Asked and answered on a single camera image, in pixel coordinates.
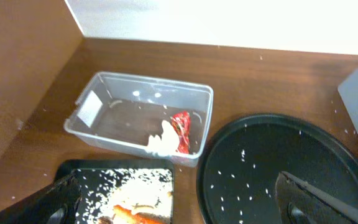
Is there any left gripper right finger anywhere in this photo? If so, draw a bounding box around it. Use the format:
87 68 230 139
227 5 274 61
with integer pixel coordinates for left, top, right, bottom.
275 171 358 224

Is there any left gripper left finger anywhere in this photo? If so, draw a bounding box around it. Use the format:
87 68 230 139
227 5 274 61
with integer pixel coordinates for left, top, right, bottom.
0 174 81 224

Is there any orange carrot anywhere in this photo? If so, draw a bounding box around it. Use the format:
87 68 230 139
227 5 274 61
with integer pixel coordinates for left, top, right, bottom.
113 205 163 224

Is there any white tissue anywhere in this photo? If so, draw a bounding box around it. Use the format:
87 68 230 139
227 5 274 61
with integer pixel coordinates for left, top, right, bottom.
145 120 180 157

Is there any red snack wrapper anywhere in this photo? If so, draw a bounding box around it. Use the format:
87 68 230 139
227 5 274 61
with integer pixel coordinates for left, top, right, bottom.
171 111 191 154

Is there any black rectangular tray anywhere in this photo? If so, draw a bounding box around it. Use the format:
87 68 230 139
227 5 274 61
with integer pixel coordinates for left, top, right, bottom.
55 159 175 223

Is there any round black tray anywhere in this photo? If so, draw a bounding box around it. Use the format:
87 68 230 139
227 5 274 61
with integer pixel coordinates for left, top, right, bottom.
197 114 358 223

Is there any spilled food scraps pile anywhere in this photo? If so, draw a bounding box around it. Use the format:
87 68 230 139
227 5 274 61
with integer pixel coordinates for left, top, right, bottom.
75 167 174 224

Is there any clear plastic bin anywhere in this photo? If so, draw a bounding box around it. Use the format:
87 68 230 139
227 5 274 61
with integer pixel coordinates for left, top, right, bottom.
63 72 214 167

